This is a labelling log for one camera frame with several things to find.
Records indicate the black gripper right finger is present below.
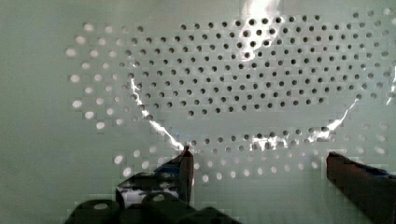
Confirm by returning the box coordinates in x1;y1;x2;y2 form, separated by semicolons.
326;152;396;224

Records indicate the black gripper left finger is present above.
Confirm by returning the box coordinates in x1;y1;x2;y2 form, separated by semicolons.
64;146;241;224

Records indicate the mint green plastic strainer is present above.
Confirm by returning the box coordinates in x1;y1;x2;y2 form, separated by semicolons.
1;0;395;224

